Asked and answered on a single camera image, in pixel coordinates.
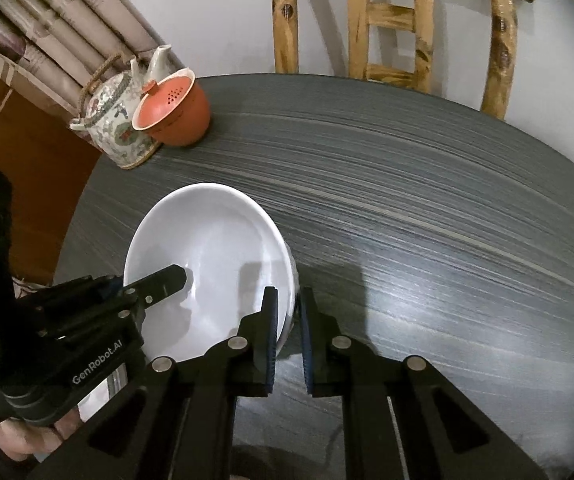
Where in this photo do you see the white bowl blue dog print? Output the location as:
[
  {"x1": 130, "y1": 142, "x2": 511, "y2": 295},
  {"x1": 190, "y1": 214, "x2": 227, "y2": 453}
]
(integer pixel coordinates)
[{"x1": 123, "y1": 183, "x2": 299, "y2": 362}]

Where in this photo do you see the person's left hand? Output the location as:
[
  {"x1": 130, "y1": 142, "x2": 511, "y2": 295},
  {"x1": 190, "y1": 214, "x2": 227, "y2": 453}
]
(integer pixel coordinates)
[{"x1": 0, "y1": 406, "x2": 83, "y2": 462}]

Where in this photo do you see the orange lidded tea cup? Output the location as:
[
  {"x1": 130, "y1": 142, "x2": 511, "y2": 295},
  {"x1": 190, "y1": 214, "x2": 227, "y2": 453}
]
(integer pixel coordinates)
[{"x1": 132, "y1": 68, "x2": 211, "y2": 148}]

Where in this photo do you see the floral ceramic teapot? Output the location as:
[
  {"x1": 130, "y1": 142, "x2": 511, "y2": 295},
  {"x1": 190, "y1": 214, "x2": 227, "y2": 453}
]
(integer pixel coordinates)
[{"x1": 69, "y1": 44, "x2": 176, "y2": 170}]

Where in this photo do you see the brown wooden door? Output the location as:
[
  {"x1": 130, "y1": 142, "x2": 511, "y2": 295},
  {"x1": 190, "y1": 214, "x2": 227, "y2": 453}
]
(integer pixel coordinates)
[{"x1": 0, "y1": 80, "x2": 100, "y2": 285}]

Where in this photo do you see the beige patterned curtain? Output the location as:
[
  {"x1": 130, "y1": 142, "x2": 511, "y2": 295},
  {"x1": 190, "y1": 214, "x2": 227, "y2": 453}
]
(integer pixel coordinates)
[{"x1": 0, "y1": 0, "x2": 160, "y2": 117}]

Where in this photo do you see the bamboo wooden chair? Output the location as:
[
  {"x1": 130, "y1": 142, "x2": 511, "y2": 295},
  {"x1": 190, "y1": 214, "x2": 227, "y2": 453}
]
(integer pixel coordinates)
[{"x1": 272, "y1": 0, "x2": 533, "y2": 120}]

